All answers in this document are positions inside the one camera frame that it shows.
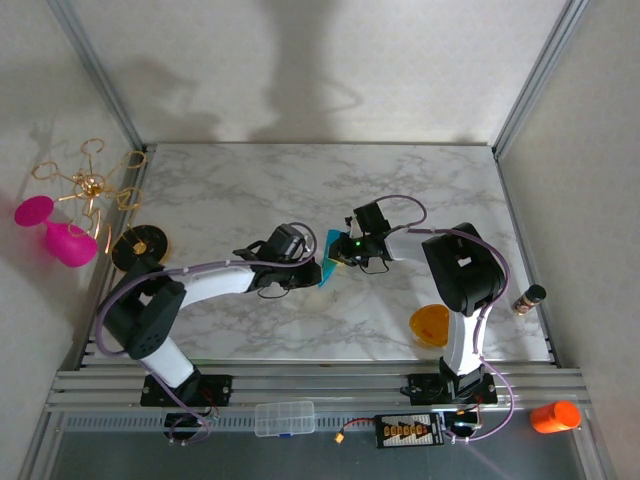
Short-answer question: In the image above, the gold wire stand black base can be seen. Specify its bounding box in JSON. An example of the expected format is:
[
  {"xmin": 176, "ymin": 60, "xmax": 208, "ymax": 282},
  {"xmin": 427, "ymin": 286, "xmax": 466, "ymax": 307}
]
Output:
[{"xmin": 31, "ymin": 138, "xmax": 171, "ymax": 271}]

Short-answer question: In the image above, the aluminium corner post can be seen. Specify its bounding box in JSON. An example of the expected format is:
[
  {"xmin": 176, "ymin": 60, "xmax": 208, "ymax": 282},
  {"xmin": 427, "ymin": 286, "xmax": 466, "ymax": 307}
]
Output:
[
  {"xmin": 491, "ymin": 0, "xmax": 586, "ymax": 160},
  {"xmin": 47, "ymin": 0, "xmax": 149, "ymax": 156}
]

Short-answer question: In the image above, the orange cylindrical container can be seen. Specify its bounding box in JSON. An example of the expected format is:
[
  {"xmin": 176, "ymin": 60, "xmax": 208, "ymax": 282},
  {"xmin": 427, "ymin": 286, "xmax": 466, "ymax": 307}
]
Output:
[{"xmin": 529, "ymin": 400, "xmax": 583, "ymax": 435}]

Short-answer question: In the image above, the pink plastic goblet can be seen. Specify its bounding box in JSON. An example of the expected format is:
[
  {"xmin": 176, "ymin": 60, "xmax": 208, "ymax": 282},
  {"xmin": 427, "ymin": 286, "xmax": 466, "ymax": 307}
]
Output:
[{"xmin": 13, "ymin": 195, "xmax": 100, "ymax": 269}]

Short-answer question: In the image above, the aluminium table frame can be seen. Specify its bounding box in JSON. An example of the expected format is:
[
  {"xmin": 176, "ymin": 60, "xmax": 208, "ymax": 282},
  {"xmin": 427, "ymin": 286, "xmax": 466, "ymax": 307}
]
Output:
[{"xmin": 44, "ymin": 143, "xmax": 596, "ymax": 415}]

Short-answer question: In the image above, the small black controller box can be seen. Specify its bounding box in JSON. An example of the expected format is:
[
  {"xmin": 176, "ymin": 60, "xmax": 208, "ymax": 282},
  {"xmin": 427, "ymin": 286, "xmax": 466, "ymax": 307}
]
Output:
[
  {"xmin": 446, "ymin": 409, "xmax": 482, "ymax": 432},
  {"xmin": 163, "ymin": 412, "xmax": 210, "ymax": 432}
]

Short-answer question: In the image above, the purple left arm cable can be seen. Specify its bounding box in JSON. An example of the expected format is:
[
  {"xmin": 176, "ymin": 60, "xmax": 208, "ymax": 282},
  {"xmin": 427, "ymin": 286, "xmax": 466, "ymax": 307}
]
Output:
[{"xmin": 94, "ymin": 221, "xmax": 319, "ymax": 446}]

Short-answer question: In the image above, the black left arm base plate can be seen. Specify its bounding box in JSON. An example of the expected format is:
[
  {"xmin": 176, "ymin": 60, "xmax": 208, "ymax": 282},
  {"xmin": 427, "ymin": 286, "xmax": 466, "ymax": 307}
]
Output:
[{"xmin": 139, "ymin": 373, "xmax": 234, "ymax": 407}]

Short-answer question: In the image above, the red wire yellow connector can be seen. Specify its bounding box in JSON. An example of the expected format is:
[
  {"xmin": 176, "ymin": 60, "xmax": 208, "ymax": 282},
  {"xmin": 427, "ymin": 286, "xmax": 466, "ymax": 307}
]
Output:
[{"xmin": 334, "ymin": 417, "xmax": 379, "ymax": 445}]

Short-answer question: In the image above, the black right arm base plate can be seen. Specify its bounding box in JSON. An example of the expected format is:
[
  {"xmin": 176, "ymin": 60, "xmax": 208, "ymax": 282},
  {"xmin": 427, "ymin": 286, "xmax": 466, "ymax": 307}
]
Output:
[{"xmin": 407, "ymin": 372, "xmax": 499, "ymax": 406}]

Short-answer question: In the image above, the small bottle black cap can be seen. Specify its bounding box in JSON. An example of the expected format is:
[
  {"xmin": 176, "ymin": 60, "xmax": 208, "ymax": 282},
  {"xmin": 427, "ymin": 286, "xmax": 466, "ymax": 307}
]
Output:
[{"xmin": 510, "ymin": 283, "xmax": 546, "ymax": 316}]

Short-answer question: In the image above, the grey slotted cable duct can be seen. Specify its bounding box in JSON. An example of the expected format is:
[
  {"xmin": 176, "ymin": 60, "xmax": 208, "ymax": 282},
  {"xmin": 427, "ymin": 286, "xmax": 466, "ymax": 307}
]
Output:
[{"xmin": 59, "ymin": 412, "xmax": 381, "ymax": 434}]

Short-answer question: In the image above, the black charging board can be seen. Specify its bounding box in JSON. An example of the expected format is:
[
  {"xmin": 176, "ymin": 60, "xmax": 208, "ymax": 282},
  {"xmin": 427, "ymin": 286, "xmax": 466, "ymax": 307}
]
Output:
[{"xmin": 374, "ymin": 412, "xmax": 445, "ymax": 449}]

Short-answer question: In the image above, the clear plastic organizer box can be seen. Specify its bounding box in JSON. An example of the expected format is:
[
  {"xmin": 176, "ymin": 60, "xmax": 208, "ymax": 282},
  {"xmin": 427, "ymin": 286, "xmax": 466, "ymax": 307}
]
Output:
[{"xmin": 253, "ymin": 400, "xmax": 316, "ymax": 438}]

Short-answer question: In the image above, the orange translucent bowl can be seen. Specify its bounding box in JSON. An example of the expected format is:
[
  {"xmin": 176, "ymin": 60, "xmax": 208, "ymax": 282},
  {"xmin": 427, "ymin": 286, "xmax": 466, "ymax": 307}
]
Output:
[{"xmin": 408, "ymin": 303, "xmax": 454, "ymax": 350}]

